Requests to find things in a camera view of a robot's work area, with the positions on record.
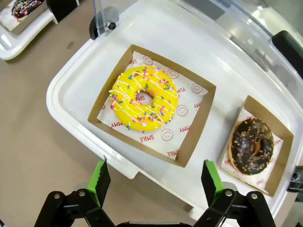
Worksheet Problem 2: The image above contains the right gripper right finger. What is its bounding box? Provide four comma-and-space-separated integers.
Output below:
194, 159, 276, 227

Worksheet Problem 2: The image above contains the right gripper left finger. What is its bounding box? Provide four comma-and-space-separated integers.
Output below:
34, 155, 114, 227

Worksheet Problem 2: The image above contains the white printed paper liner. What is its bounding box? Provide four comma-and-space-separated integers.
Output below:
1, 7, 19, 30
98, 51, 209, 160
221, 107, 284, 190

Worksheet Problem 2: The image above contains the chocolate donut with nut bits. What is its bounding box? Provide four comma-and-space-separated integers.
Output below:
227, 118, 275, 175

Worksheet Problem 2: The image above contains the brown cardboard donut tray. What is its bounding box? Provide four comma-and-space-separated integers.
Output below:
0, 0, 48, 36
220, 95, 294, 198
87, 44, 217, 168

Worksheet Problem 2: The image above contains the yellow sprinkled donut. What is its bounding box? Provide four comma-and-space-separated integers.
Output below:
108, 65, 179, 132

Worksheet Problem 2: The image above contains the chocolate donut with coloured sprinkles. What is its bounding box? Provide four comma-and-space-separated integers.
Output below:
11, 0, 45, 19

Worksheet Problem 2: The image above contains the white display case base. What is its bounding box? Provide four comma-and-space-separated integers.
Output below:
46, 0, 303, 222
0, 9, 59, 61

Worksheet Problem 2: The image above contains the clear display case lid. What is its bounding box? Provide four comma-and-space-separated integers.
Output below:
93, 0, 303, 80

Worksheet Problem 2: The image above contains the black lid handle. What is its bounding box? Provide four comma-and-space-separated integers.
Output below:
271, 30, 303, 80

